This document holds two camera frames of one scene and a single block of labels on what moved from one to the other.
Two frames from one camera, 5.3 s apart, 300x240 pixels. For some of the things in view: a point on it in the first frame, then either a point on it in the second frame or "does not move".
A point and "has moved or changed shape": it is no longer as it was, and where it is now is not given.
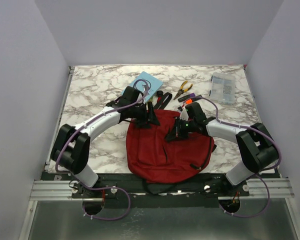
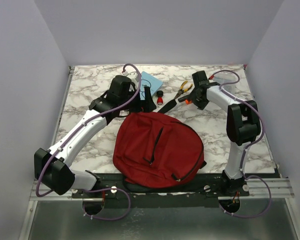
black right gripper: [176, 132] -> [200, 105]
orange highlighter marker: [191, 100] does not move
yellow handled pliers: [181, 91] does not move
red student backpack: [153, 159] has moved or changed shape
